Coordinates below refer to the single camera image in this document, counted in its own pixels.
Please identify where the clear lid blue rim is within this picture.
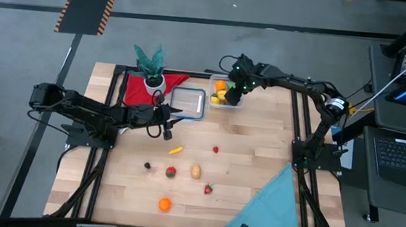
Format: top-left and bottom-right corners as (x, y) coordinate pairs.
(168, 85), (208, 121)

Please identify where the black laptop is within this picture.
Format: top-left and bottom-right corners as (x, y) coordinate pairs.
(358, 125), (406, 192)

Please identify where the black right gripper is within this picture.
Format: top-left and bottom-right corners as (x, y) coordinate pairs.
(224, 52), (265, 108)

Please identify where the laptop computer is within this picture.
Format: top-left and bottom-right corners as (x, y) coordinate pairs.
(355, 43), (406, 224)

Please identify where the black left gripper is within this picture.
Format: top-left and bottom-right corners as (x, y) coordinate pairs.
(124, 100), (187, 132)

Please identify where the clear plastic tupperware container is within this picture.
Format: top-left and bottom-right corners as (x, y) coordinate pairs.
(206, 74), (248, 111)

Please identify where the black hazard striped floor mat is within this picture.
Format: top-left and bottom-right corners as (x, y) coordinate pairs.
(53, 0), (121, 38)

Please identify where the green plant white pot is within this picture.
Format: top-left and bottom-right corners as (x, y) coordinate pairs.
(129, 42), (172, 98)

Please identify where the white rod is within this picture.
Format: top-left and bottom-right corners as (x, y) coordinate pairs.
(362, 39), (406, 111)

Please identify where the teal cloth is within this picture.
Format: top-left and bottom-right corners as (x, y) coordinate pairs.
(223, 158), (308, 227)

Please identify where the red cloth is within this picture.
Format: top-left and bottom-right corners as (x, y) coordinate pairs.
(122, 70), (191, 111)

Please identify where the orange toy fruit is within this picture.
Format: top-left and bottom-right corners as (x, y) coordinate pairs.
(213, 79), (228, 93)
(157, 197), (172, 213)

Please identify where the yellow toy banana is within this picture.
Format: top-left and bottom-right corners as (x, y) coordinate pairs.
(168, 145), (185, 156)

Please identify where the black aluminium table frame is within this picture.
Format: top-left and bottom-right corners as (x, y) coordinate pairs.
(44, 58), (362, 227)

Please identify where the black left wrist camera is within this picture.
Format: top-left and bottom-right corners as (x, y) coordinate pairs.
(161, 120), (175, 142)

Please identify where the tan toy potato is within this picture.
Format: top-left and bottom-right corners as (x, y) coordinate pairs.
(189, 163), (203, 180)

